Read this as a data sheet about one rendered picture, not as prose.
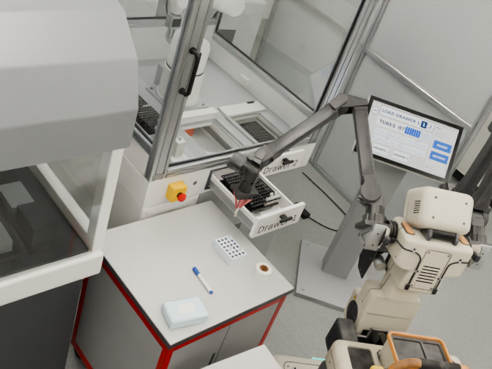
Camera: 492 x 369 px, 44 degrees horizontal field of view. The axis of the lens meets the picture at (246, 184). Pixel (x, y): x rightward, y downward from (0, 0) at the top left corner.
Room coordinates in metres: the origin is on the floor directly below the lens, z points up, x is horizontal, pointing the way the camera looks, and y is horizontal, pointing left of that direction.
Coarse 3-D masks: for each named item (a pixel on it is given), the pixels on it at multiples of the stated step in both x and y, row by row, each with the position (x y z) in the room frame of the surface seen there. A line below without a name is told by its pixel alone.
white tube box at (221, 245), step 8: (216, 240) 1.90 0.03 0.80; (224, 240) 1.92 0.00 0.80; (232, 240) 1.94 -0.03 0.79; (216, 248) 1.88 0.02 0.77; (224, 248) 1.87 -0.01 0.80; (232, 248) 1.89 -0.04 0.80; (224, 256) 1.85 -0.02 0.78; (232, 256) 1.85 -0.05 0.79; (240, 256) 1.86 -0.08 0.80; (232, 264) 1.83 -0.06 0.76
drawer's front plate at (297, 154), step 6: (294, 150) 2.60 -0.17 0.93; (300, 150) 2.62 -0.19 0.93; (282, 156) 2.51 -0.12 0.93; (288, 156) 2.55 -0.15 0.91; (294, 156) 2.58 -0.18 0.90; (300, 156) 2.62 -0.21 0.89; (276, 162) 2.49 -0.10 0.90; (282, 162) 2.52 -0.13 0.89; (294, 162) 2.60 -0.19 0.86; (264, 168) 2.43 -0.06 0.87; (276, 168) 2.50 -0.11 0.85; (282, 168) 2.54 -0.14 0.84; (288, 168) 2.58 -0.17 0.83; (264, 174) 2.44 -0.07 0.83; (270, 174) 2.48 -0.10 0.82
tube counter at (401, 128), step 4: (400, 124) 2.89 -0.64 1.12; (400, 128) 2.88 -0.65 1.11; (404, 128) 2.89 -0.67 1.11; (408, 128) 2.89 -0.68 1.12; (412, 128) 2.90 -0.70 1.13; (400, 132) 2.87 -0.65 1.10; (404, 132) 2.88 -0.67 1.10; (408, 132) 2.88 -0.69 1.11; (412, 132) 2.89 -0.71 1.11; (416, 132) 2.89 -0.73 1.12; (420, 132) 2.90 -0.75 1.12; (424, 132) 2.90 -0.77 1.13; (412, 136) 2.87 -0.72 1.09; (416, 136) 2.88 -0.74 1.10; (420, 136) 2.88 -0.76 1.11; (424, 136) 2.89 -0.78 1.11; (428, 136) 2.90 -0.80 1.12; (424, 140) 2.88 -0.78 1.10; (428, 140) 2.88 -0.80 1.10
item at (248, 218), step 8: (216, 176) 2.24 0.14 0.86; (264, 176) 2.33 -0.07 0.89; (216, 184) 2.16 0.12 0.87; (264, 184) 2.31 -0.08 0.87; (272, 184) 2.29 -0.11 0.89; (216, 192) 2.15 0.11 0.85; (224, 192) 2.13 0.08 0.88; (272, 192) 2.27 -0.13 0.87; (280, 192) 2.26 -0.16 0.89; (224, 200) 2.11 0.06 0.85; (232, 200) 2.09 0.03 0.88; (280, 200) 2.24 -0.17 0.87; (288, 200) 2.22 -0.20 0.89; (232, 208) 2.08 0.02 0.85; (240, 208) 2.06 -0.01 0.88; (272, 208) 2.20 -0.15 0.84; (280, 208) 2.22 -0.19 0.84; (240, 216) 2.04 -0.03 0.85; (248, 216) 2.02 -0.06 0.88; (256, 216) 2.10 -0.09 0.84; (248, 224) 2.01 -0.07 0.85
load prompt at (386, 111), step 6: (384, 108) 2.92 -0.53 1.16; (390, 108) 2.93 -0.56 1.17; (384, 114) 2.90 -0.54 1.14; (390, 114) 2.91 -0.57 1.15; (396, 114) 2.92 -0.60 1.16; (402, 114) 2.93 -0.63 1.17; (408, 114) 2.94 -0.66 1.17; (402, 120) 2.91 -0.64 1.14; (408, 120) 2.92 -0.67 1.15; (414, 120) 2.93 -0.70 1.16; (420, 120) 2.94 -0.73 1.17; (426, 120) 2.94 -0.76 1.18; (414, 126) 2.91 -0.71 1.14; (420, 126) 2.92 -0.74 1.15; (426, 126) 2.93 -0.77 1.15; (432, 126) 2.93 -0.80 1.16; (432, 132) 2.92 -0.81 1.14
